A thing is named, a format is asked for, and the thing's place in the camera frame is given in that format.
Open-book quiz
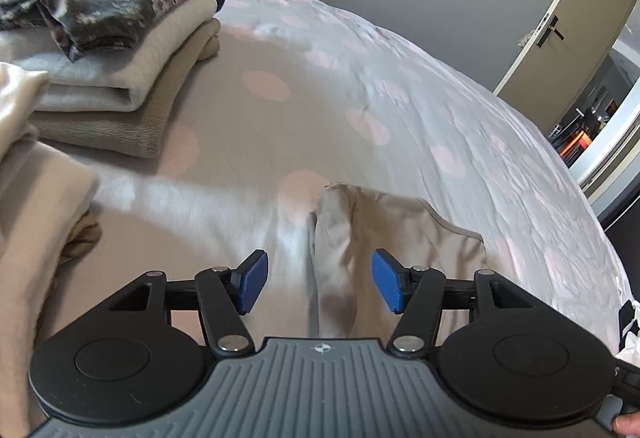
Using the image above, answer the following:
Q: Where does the black sliding wardrobe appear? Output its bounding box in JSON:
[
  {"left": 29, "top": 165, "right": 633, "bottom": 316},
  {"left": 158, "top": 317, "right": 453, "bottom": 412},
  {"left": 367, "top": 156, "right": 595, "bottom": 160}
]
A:
[{"left": 597, "top": 183, "right": 640, "bottom": 243}]

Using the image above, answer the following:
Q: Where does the white satin cloth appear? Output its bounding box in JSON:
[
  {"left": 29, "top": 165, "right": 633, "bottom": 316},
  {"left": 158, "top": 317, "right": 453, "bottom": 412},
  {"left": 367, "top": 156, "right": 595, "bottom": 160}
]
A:
[{"left": 0, "top": 62, "right": 51, "bottom": 159}]

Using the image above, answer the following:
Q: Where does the beige fleece folded garment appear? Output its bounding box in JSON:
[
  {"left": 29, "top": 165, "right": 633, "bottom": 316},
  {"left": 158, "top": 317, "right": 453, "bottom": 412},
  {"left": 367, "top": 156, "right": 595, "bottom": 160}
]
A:
[{"left": 32, "top": 18, "right": 222, "bottom": 159}]

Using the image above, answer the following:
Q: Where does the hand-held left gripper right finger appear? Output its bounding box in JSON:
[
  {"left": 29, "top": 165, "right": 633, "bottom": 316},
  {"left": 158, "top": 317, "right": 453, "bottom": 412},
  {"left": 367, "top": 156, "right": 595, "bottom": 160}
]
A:
[{"left": 371, "top": 249, "right": 538, "bottom": 358}]

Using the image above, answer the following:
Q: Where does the cream folded cloth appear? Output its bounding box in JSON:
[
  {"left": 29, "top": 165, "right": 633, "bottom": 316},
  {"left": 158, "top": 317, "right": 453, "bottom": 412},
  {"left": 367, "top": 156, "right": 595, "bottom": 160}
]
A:
[{"left": 0, "top": 140, "right": 101, "bottom": 438}]

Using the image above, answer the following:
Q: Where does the brown striped garment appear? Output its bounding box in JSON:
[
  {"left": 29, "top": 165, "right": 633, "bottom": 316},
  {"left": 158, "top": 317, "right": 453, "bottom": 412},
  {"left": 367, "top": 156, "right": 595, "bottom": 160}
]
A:
[{"left": 60, "top": 210, "right": 103, "bottom": 263}]

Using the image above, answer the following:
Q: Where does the dark door handle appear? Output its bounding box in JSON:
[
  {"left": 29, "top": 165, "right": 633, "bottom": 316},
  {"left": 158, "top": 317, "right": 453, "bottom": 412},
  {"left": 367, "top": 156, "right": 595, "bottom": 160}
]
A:
[{"left": 537, "top": 14, "right": 565, "bottom": 49}]

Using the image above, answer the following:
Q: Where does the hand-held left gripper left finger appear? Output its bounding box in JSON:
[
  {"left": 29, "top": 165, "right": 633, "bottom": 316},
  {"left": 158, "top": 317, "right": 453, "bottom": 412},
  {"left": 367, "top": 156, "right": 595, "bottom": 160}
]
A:
[{"left": 107, "top": 249, "right": 269, "bottom": 356}]

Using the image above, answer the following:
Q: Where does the cream door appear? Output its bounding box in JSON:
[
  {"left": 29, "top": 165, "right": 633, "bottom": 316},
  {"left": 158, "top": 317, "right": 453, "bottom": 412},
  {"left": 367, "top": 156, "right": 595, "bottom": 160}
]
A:
[{"left": 492, "top": 0, "right": 640, "bottom": 133}]

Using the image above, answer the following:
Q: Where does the white garment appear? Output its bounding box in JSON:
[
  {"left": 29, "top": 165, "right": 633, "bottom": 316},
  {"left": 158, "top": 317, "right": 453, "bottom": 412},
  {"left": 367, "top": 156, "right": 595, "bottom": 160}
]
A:
[{"left": 612, "top": 305, "right": 640, "bottom": 364}]

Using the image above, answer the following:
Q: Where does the polka dot bed sheet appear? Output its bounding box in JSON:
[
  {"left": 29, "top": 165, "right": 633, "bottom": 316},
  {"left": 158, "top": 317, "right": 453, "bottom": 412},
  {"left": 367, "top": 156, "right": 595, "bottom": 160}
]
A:
[{"left": 0, "top": 0, "right": 640, "bottom": 438}]

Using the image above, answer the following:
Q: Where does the beige long sleeve shirt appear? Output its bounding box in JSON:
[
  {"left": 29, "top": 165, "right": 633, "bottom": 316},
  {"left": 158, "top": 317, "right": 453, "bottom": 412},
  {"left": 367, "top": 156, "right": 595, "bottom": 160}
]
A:
[{"left": 307, "top": 183, "right": 488, "bottom": 339}]

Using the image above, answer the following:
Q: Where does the orange chair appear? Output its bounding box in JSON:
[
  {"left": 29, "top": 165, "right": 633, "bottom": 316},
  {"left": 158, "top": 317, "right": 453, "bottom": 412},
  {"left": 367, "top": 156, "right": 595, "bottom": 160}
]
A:
[{"left": 562, "top": 130, "right": 596, "bottom": 159}]

